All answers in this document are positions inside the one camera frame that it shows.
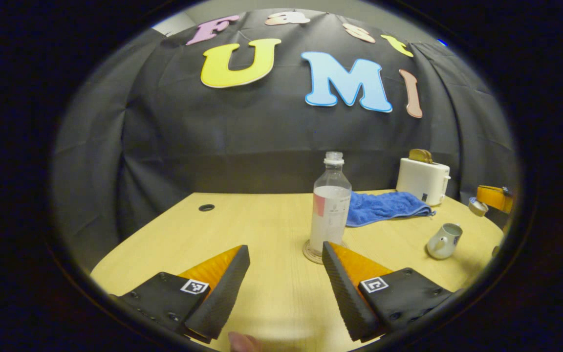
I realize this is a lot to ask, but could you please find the white toaster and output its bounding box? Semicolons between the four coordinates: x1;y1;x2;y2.
396;157;452;207

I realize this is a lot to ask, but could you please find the clear plastic water bottle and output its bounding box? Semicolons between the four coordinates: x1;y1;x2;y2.
309;152;352;258

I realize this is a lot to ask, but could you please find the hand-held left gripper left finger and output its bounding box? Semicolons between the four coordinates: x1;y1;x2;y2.
109;245;251;344

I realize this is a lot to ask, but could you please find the black backdrop cloth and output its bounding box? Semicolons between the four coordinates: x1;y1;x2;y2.
49;9;521;274

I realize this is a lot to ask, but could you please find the white teacup with blue pattern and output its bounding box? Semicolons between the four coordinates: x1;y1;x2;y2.
426;223;463;260

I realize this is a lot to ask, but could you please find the round brown coaster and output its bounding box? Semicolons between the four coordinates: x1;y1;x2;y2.
303;239;348;265

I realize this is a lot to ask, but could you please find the blue towel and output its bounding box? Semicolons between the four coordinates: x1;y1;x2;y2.
346;191;436;228

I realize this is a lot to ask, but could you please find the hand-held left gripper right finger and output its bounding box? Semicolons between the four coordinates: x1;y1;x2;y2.
322;241;458;343

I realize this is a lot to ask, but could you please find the brown toast slice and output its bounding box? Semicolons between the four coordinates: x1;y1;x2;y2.
409;149;434;165

